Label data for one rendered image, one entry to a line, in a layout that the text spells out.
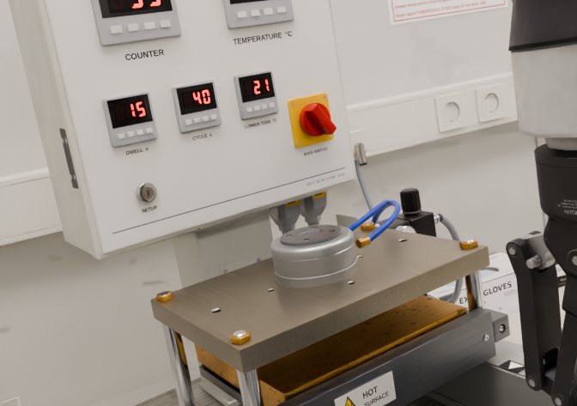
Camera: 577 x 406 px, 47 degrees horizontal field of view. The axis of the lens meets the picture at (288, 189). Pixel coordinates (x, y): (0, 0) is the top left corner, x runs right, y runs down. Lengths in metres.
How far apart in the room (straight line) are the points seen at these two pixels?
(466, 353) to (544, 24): 0.36
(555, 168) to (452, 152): 1.07
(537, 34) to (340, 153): 0.48
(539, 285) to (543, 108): 0.13
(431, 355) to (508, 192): 0.97
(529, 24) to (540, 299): 0.17
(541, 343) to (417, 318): 0.21
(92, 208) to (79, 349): 0.56
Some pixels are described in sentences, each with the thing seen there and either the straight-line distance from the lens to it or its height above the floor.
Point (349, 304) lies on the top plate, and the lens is 0.55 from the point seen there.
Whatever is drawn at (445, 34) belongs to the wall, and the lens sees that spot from 1.42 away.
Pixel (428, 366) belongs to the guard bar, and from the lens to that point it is 0.60.
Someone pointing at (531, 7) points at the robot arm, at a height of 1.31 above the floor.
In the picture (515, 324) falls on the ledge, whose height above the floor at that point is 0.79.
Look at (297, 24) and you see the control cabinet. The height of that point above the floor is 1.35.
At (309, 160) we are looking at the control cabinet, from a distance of 0.77.
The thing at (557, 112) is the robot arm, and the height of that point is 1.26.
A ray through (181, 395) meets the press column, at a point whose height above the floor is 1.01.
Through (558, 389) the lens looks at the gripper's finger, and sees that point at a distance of 0.45.
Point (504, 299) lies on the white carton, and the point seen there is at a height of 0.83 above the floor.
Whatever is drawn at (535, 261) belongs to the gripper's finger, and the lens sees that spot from 0.42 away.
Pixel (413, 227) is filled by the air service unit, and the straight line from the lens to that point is 0.86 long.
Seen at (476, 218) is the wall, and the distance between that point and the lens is 1.49.
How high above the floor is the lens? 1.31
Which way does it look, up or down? 11 degrees down
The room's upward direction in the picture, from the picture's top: 10 degrees counter-clockwise
